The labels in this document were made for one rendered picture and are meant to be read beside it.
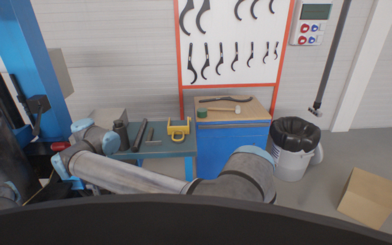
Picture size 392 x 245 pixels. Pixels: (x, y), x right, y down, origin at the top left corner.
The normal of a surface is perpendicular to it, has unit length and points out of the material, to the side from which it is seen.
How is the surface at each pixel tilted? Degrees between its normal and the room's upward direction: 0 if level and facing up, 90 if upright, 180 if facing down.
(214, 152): 90
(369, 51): 90
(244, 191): 30
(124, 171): 16
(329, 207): 0
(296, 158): 93
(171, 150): 0
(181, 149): 0
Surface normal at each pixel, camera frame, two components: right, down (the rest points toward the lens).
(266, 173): 0.69, -0.33
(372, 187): -0.01, -0.87
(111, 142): 0.91, 0.19
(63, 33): 0.05, 0.49
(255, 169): 0.33, -0.71
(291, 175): -0.19, 0.53
